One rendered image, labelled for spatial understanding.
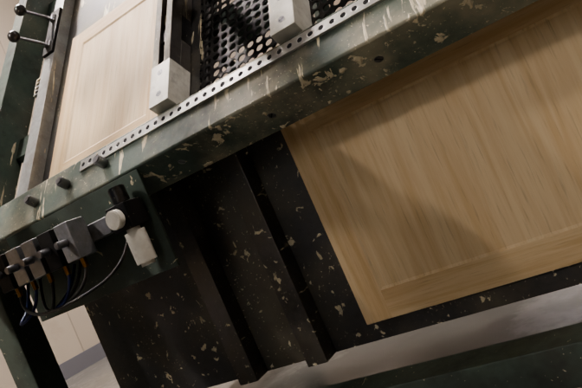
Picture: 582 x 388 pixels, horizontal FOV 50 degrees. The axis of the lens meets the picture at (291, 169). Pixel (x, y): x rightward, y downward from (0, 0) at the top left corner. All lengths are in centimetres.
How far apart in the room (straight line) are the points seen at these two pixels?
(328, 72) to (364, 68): 7
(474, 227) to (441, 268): 12
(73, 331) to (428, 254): 401
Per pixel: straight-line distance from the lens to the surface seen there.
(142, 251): 141
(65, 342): 512
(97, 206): 155
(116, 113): 169
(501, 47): 135
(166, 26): 161
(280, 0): 134
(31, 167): 187
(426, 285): 146
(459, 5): 113
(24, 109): 229
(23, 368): 197
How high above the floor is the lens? 63
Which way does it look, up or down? 1 degrees up
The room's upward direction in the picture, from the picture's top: 24 degrees counter-clockwise
